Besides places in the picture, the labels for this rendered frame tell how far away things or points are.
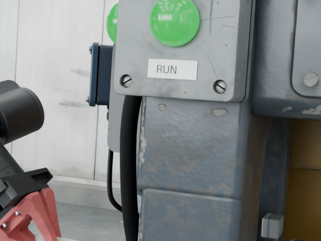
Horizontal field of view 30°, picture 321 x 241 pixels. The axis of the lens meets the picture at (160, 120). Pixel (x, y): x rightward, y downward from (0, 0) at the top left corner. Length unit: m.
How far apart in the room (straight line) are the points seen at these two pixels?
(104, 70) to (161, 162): 0.47
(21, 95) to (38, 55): 5.76
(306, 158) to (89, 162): 5.63
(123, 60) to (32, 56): 6.17
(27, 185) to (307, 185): 0.30
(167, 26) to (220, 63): 0.04
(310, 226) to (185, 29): 0.40
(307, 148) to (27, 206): 0.29
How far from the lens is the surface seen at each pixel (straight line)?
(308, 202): 0.69
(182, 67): 0.35
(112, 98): 0.84
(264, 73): 0.39
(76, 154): 6.28
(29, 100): 0.73
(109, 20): 0.38
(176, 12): 0.34
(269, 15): 0.39
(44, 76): 6.44
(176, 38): 0.34
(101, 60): 0.86
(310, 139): 0.63
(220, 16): 0.35
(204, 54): 0.35
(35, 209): 0.64
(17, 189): 0.63
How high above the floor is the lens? 1.25
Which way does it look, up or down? 3 degrees down
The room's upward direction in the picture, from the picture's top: 4 degrees clockwise
